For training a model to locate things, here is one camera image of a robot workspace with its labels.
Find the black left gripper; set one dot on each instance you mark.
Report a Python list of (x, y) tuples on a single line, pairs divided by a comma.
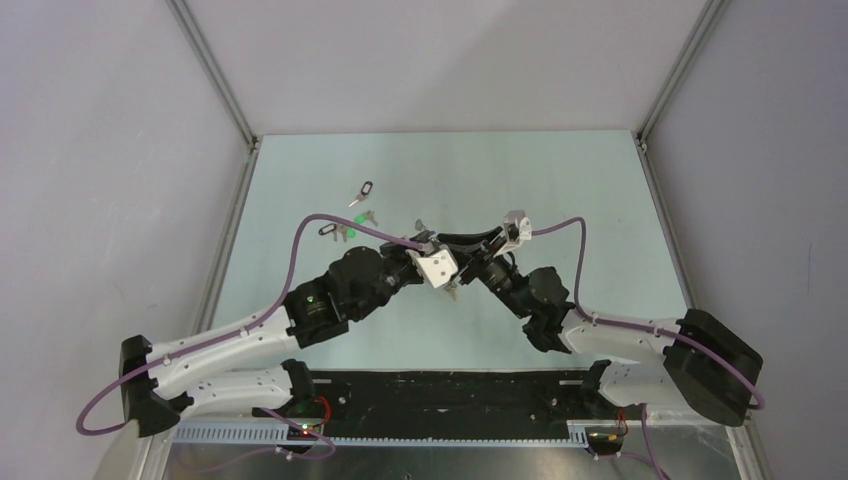
[(400, 249)]

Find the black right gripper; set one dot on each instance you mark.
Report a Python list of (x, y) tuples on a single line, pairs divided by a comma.
[(465, 254)]

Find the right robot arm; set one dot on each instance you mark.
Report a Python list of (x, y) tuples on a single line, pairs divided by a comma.
[(690, 363)]

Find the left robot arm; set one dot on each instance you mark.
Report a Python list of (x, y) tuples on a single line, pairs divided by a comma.
[(168, 382)]

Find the key with black tag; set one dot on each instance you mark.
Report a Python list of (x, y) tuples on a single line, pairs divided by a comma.
[(363, 194)]

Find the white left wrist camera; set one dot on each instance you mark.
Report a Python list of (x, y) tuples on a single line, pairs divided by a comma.
[(436, 268)]

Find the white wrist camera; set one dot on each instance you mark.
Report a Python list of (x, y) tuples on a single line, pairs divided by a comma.
[(436, 268), (517, 229)]

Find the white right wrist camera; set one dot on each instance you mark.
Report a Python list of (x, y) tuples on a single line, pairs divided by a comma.
[(517, 229)]

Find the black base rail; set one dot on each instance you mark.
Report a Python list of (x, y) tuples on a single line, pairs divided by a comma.
[(452, 405)]

